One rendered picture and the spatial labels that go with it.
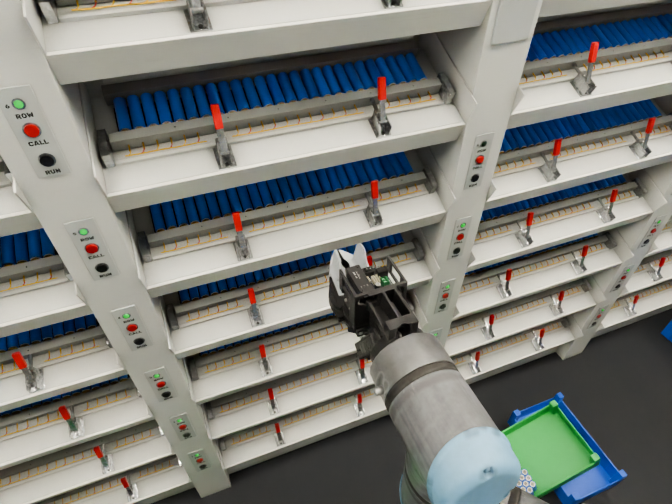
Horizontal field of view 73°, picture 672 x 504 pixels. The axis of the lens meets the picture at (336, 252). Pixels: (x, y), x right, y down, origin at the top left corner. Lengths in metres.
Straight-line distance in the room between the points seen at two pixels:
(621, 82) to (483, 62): 0.38
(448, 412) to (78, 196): 0.56
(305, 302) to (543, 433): 1.00
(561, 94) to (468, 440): 0.74
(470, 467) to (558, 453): 1.27
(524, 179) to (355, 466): 1.05
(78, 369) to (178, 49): 0.66
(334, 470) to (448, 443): 1.20
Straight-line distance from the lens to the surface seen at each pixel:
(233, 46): 0.67
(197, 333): 1.02
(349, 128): 0.80
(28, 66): 0.66
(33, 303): 0.92
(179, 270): 0.87
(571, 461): 1.72
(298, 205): 0.89
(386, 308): 0.55
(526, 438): 1.73
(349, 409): 1.56
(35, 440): 1.27
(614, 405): 2.01
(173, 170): 0.75
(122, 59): 0.66
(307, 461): 1.66
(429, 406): 0.48
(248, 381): 1.18
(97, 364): 1.05
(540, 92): 1.01
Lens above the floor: 1.55
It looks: 44 degrees down
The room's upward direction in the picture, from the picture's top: straight up
